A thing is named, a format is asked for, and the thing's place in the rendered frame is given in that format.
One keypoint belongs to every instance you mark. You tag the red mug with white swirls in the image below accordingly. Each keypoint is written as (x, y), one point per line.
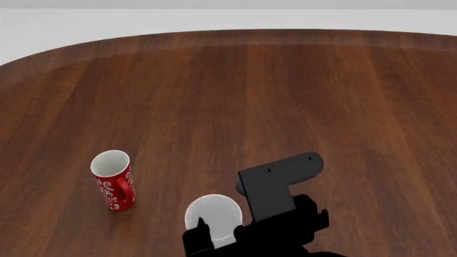
(115, 192)

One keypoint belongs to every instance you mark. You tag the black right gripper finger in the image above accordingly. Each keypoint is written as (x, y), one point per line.
(241, 233)
(198, 242)

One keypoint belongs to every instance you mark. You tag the black L-shaped camera mount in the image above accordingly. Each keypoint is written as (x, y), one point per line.
(267, 187)

